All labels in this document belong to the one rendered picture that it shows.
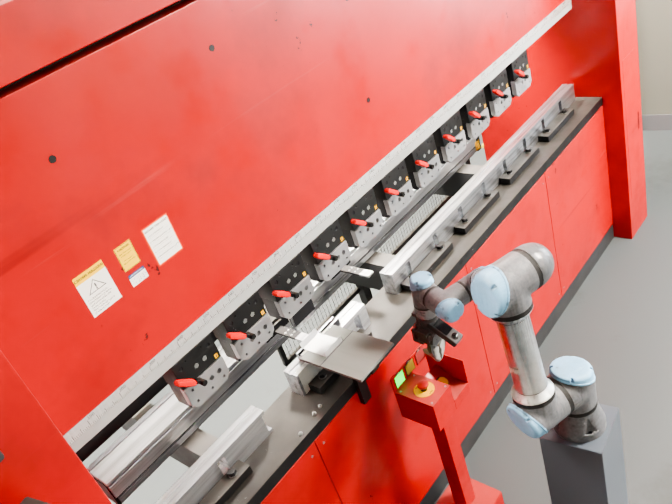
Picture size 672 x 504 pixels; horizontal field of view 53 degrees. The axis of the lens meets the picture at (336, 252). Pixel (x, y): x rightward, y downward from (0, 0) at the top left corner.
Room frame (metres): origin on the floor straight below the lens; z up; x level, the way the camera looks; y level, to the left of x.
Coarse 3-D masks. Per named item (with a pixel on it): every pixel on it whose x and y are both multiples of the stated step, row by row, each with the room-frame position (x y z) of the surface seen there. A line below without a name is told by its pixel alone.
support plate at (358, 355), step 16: (336, 336) 1.83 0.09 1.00; (352, 336) 1.80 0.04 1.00; (368, 336) 1.77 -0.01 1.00; (336, 352) 1.75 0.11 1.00; (352, 352) 1.72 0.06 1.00; (368, 352) 1.69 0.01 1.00; (384, 352) 1.67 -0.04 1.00; (336, 368) 1.67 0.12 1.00; (352, 368) 1.65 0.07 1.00; (368, 368) 1.62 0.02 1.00
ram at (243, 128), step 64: (192, 0) 1.87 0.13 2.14; (256, 0) 1.97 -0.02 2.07; (320, 0) 2.13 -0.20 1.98; (384, 0) 2.32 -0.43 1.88; (448, 0) 2.56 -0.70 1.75; (512, 0) 2.87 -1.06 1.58; (64, 64) 1.60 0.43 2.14; (128, 64) 1.68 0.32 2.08; (192, 64) 1.79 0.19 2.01; (256, 64) 1.92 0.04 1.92; (320, 64) 2.07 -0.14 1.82; (384, 64) 2.27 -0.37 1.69; (448, 64) 2.51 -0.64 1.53; (0, 128) 1.45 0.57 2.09; (64, 128) 1.53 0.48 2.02; (128, 128) 1.63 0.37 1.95; (192, 128) 1.74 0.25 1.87; (256, 128) 1.86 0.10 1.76; (320, 128) 2.02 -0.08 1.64; (384, 128) 2.21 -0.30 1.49; (0, 192) 1.41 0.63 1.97; (64, 192) 1.49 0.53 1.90; (128, 192) 1.58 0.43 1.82; (192, 192) 1.68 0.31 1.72; (256, 192) 1.81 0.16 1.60; (320, 192) 1.96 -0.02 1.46; (0, 256) 1.36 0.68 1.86; (64, 256) 1.44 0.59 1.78; (192, 256) 1.63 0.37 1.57; (256, 256) 1.75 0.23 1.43; (0, 320) 1.31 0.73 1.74; (64, 320) 1.39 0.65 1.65; (128, 320) 1.47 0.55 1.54; (192, 320) 1.57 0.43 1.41; (64, 384) 1.34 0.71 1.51
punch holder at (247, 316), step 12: (252, 300) 1.70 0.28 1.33; (240, 312) 1.67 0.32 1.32; (252, 312) 1.69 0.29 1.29; (228, 324) 1.63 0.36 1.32; (240, 324) 1.66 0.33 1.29; (252, 324) 1.68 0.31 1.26; (264, 324) 1.70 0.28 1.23; (216, 336) 1.68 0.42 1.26; (264, 336) 1.69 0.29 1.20; (228, 348) 1.66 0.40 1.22; (240, 348) 1.63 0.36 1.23; (252, 348) 1.66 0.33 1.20; (240, 360) 1.64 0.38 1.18
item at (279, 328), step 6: (270, 318) 2.01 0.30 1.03; (276, 318) 2.00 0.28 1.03; (276, 324) 1.98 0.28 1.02; (282, 324) 2.00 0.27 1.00; (276, 330) 1.97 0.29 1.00; (282, 330) 1.96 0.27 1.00; (288, 330) 1.94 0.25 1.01; (294, 330) 1.93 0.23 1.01; (288, 336) 1.91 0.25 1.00; (294, 336) 1.90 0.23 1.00; (300, 336) 1.89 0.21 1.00; (306, 336) 1.88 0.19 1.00
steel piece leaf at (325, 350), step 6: (318, 336) 1.86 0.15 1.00; (324, 336) 1.85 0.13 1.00; (312, 342) 1.84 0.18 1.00; (318, 342) 1.83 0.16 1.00; (324, 342) 1.82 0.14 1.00; (330, 342) 1.81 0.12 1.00; (336, 342) 1.78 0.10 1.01; (306, 348) 1.82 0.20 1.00; (312, 348) 1.81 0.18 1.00; (318, 348) 1.80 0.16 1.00; (324, 348) 1.79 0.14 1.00; (330, 348) 1.76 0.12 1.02; (324, 354) 1.76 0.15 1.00
